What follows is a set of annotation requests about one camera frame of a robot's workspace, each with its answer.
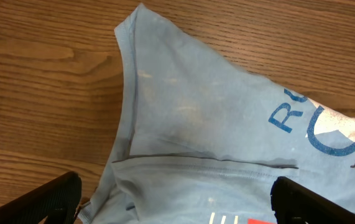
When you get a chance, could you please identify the light blue t-shirt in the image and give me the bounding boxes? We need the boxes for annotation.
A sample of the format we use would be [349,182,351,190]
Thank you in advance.
[79,4,355,223]

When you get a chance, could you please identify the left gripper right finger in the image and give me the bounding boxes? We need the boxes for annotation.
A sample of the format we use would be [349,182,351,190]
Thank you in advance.
[270,176,355,224]

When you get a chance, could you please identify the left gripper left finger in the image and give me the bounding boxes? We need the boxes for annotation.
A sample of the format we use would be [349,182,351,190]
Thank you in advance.
[0,172,82,224]

